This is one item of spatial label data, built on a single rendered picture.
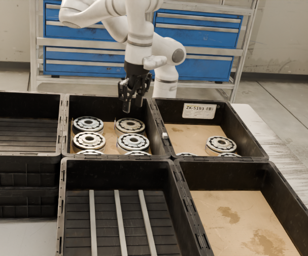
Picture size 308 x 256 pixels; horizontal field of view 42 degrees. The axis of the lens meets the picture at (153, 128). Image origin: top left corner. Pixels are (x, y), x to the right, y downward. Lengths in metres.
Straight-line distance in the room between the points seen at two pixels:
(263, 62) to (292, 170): 3.01
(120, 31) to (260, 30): 3.16
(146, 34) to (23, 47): 2.99
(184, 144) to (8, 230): 0.62
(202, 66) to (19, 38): 1.72
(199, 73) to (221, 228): 2.41
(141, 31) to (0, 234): 0.67
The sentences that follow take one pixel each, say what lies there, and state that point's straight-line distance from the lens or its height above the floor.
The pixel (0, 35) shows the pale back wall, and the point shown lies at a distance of 4.02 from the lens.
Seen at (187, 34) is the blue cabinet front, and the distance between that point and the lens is 3.24.
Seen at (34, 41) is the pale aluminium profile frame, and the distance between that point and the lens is 3.09.
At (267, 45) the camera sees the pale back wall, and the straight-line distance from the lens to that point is 4.55.
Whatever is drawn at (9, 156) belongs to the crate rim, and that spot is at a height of 0.93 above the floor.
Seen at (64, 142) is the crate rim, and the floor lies 0.93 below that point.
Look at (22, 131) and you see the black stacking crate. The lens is 1.40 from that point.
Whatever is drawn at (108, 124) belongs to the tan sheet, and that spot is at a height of 0.83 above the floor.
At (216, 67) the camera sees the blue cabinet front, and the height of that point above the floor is 0.45.
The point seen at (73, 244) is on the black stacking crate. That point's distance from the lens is 0.99.
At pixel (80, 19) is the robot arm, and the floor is 1.21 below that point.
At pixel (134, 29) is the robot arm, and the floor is 1.24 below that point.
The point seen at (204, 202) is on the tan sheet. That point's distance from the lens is 1.15.
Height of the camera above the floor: 1.53
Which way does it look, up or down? 28 degrees down
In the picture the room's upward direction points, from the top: 8 degrees clockwise
